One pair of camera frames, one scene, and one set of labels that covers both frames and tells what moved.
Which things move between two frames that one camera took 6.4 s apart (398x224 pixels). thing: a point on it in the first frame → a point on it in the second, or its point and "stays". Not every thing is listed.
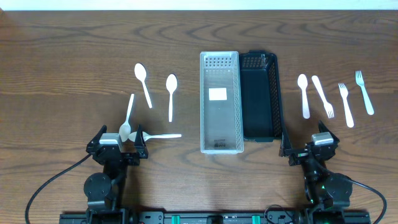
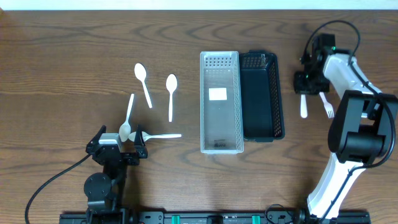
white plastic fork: x=328 y=106 stays
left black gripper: x=125 y=155 stays
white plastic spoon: x=171 y=83 stays
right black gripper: x=298 y=156 → x=301 y=88
